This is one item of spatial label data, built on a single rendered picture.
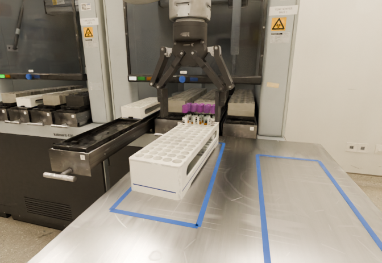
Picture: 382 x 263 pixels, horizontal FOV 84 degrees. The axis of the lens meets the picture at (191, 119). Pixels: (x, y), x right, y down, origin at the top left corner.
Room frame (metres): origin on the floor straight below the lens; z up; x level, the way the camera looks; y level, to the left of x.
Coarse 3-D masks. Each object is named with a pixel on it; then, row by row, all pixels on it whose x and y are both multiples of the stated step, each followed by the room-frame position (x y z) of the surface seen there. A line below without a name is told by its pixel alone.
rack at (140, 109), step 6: (138, 102) 1.02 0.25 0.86; (144, 102) 1.03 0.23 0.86; (150, 102) 1.02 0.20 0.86; (156, 102) 1.04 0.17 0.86; (126, 108) 0.90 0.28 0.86; (132, 108) 0.89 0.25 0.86; (138, 108) 0.89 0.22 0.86; (144, 108) 0.91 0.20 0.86; (150, 108) 1.07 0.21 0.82; (156, 108) 1.06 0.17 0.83; (126, 114) 0.90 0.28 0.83; (132, 114) 0.89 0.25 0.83; (138, 114) 0.89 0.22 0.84; (144, 114) 0.91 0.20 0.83
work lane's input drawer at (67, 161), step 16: (96, 128) 0.75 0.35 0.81; (112, 128) 0.79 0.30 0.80; (128, 128) 0.77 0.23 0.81; (144, 128) 0.87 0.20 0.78; (64, 144) 0.58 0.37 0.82; (80, 144) 0.58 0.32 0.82; (96, 144) 0.59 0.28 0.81; (112, 144) 0.64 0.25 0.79; (64, 160) 0.56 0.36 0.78; (80, 160) 0.55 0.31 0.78; (96, 160) 0.57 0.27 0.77; (48, 176) 0.52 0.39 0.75; (64, 176) 0.51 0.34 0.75
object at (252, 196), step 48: (240, 144) 0.57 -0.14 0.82; (288, 144) 0.57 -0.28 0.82; (192, 192) 0.34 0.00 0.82; (240, 192) 0.34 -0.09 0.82; (288, 192) 0.34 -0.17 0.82; (336, 192) 0.34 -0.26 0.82; (96, 240) 0.23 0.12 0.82; (144, 240) 0.23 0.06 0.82; (192, 240) 0.23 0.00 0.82; (240, 240) 0.23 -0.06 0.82; (288, 240) 0.23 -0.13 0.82; (336, 240) 0.23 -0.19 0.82
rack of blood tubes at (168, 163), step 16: (176, 128) 0.52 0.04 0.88; (192, 128) 0.53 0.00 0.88; (208, 128) 0.53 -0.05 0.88; (160, 144) 0.41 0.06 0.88; (176, 144) 0.42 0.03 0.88; (192, 144) 0.41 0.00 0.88; (208, 144) 0.51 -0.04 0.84; (144, 160) 0.34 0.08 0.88; (160, 160) 0.34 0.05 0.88; (176, 160) 0.34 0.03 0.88; (192, 160) 0.46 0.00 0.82; (144, 176) 0.33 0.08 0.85; (160, 176) 0.32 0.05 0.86; (176, 176) 0.31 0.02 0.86; (144, 192) 0.33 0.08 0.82; (160, 192) 0.32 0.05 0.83; (176, 192) 0.31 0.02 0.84
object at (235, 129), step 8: (232, 120) 0.85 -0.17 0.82; (240, 120) 0.85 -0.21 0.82; (248, 120) 0.85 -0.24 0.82; (224, 128) 0.85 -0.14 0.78; (232, 128) 0.84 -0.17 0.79; (240, 128) 0.83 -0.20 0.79; (248, 128) 0.82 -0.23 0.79; (256, 128) 0.81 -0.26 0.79; (232, 136) 0.84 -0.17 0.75; (240, 136) 0.83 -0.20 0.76; (248, 136) 0.82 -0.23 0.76
